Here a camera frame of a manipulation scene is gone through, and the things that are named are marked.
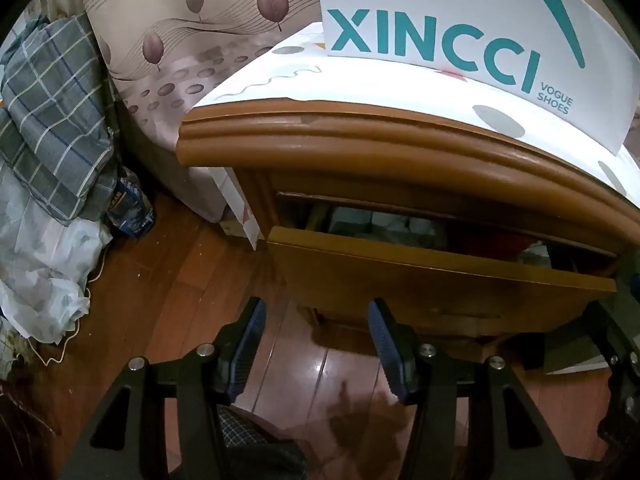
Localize white shoe box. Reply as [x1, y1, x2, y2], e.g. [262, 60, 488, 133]
[315, 0, 640, 157]

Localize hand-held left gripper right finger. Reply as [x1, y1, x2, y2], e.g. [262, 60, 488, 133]
[367, 297, 581, 480]

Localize red cloth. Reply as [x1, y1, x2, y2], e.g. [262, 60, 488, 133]
[475, 227, 538, 261]

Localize blue printed packet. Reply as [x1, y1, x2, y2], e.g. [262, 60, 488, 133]
[106, 170, 155, 238]

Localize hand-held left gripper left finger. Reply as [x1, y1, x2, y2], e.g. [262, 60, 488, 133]
[60, 297, 266, 480]

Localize leaf-patterned bed sheet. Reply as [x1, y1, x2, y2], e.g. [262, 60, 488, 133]
[80, 0, 326, 223]

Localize white lace curtain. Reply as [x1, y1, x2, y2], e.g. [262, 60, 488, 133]
[0, 160, 113, 346]

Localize wooden drawer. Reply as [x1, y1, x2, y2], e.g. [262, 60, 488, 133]
[266, 195, 618, 343]

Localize brown wooden nightstand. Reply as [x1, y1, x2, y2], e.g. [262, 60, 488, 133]
[176, 104, 640, 356]

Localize white dotted cloth cover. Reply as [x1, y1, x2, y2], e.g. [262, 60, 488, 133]
[192, 21, 640, 201]

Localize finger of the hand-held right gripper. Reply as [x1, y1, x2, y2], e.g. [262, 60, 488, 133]
[582, 272, 640, 368]

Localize dark plaid slipper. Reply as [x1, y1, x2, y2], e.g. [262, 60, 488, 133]
[216, 404, 307, 480]

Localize grey plaid cloth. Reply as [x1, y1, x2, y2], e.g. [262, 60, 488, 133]
[0, 12, 121, 226]

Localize thin white cord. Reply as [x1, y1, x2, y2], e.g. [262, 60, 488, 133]
[15, 240, 103, 367]

